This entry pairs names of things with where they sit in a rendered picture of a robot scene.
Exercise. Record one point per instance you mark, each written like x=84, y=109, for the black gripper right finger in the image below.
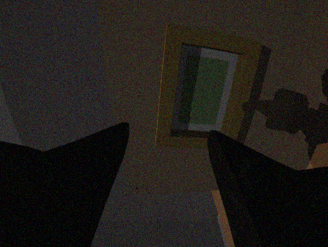
x=264, y=200

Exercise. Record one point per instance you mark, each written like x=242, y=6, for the olive-brown picture frame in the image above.
x=206, y=81

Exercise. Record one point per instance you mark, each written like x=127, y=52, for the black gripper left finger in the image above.
x=68, y=185

